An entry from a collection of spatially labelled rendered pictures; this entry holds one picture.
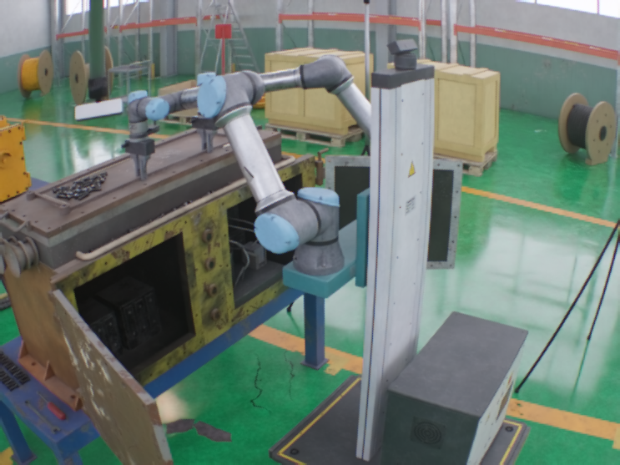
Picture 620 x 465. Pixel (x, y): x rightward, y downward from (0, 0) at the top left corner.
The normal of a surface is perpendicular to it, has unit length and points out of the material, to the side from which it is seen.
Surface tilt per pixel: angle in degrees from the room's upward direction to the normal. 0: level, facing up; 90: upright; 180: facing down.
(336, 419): 0
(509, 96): 90
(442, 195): 90
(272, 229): 96
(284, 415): 0
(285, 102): 90
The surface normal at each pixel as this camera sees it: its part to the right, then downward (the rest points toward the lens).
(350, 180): -0.05, 0.40
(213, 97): -0.69, 0.20
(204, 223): 0.84, 0.22
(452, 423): -0.55, 0.34
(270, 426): 0.00, -0.91
